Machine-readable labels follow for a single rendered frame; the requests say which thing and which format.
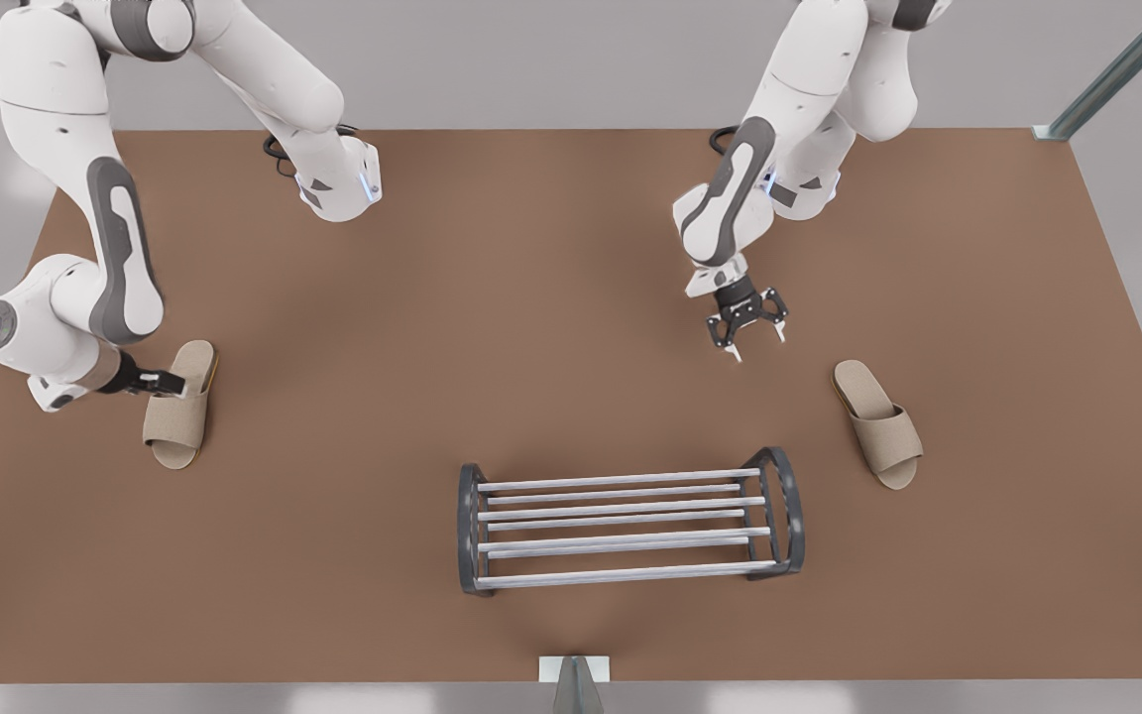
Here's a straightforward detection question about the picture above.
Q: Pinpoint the silver frame post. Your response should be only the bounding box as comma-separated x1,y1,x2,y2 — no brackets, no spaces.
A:
1033,0,1142,142
539,654,612,714

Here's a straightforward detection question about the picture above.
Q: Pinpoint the beige slipper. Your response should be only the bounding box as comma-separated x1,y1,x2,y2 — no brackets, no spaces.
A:
142,340,220,471
832,359,925,491

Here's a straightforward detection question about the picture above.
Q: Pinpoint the grey metal shoe rack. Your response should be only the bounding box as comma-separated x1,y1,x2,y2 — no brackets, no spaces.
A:
457,446,806,597

